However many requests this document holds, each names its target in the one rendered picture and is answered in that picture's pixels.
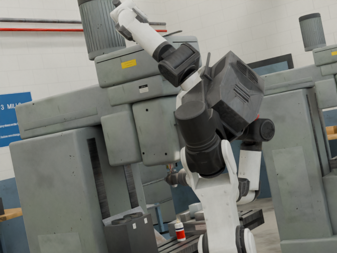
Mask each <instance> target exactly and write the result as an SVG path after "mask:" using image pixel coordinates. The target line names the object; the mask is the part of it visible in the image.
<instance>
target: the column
mask: <svg viewBox="0 0 337 253"><path fill-rule="evenodd" d="M9 149H10V154H11V159H12V164H13V169H14V174H15V179H16V184H17V189H18V194H19V199H20V204H21V209H22V214H23V219H24V224H25V229H26V234H27V239H28V244H29V249H30V253H108V248H107V243H106V238H105V233H104V227H105V225H104V223H103V222H102V220H104V219H106V218H109V217H112V216H114V215H117V214H120V213H122V212H125V211H128V210H131V209H133V208H136V207H139V206H141V208H142V209H143V211H144V213H145V214H147V213H148V212H147V207H146V202H145V197H144V192H143V187H142V182H141V177H140V172H139V167H138V163H133V164H126V165H120V166H111V165H110V163H109V159H108V154H107V149H106V144H105V139H104V134H103V129H102V125H101V124H100V125H94V126H88V127H85V128H79V129H73V130H69V131H64V132H59V133H54V134H50V135H45V136H40V137H35V138H30V139H26V140H21V141H16V142H12V143H10V144H9Z"/></svg>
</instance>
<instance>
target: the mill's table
mask: <svg viewBox="0 0 337 253"><path fill-rule="evenodd" d="M240 212H241V217H242V218H243V221H242V222H243V225H242V226H244V229H246V228H248V229H249V230H250V231H251V230H253V229H255V228H256V227H258V226H260V225H262V224H264V223H265V222H264V217H263V211H262V209H255V210H245V211H240ZM200 236H201V234H199V235H186V236H185V237H186V240H184V241H178V239H177V236H175V237H172V238H170V239H168V240H166V241H164V242H162V243H160V244H158V245H157V248H158V253H199V252H198V242H199V238H200Z"/></svg>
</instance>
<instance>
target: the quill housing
mask: <svg viewBox="0 0 337 253"><path fill-rule="evenodd" d="M177 95H178V94H175V95H168V96H161V97H156V98H151V99H147V100H142V101H138V102H135V103H134V104H133V106H132V110H133V115H134V120H135V125H136V130H137V135H138V141H139V146H140V151H141V156H142V161H143V164H144V165H145V166H147V167H151V166H158V165H165V164H171V163H175V162H178V161H181V155H180V154H181V147H180V142H179V137H178V132H177V126H174V124H176V121H175V116H174V111H176V104H177Z"/></svg>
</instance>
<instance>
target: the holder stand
mask: <svg viewBox="0 0 337 253"><path fill-rule="evenodd" d="M104 233H105V238H106V243H107V248H108V253H158V248H157V243H156V238H155V233H154V227H153V222H152V217H151V213H147V214H143V213H142V212H136V213H131V214H127V215H124V216H123V218H119V219H115V220H113V221H111V224H109V225H107V226H105V227H104Z"/></svg>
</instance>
